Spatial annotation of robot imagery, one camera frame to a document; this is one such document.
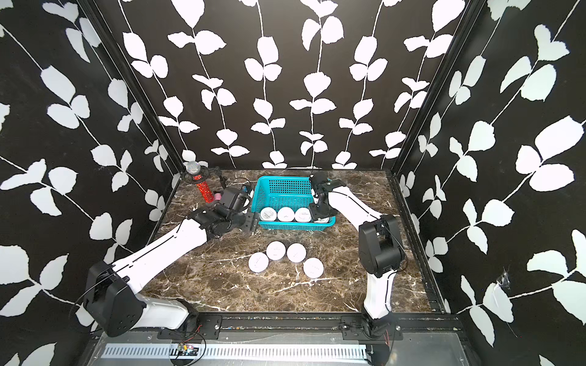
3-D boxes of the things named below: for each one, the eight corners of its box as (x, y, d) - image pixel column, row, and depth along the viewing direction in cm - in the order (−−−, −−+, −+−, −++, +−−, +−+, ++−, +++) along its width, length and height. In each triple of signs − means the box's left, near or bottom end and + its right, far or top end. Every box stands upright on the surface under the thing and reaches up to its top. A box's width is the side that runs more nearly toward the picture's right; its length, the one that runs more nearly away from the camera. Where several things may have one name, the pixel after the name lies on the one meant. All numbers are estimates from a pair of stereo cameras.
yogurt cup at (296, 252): (295, 270, 89) (295, 263, 83) (284, 257, 92) (283, 250, 86) (308, 258, 92) (308, 251, 86) (296, 247, 95) (296, 239, 89)
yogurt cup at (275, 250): (267, 264, 90) (265, 257, 84) (268, 249, 94) (266, 241, 88) (285, 264, 90) (284, 257, 84) (285, 249, 94) (285, 241, 88)
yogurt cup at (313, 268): (303, 281, 86) (303, 274, 80) (303, 264, 90) (303, 257, 84) (322, 281, 86) (324, 274, 80) (321, 264, 90) (323, 257, 85)
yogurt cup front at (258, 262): (250, 275, 87) (247, 269, 81) (252, 259, 91) (250, 251, 86) (268, 275, 87) (266, 269, 82) (269, 259, 91) (268, 252, 86)
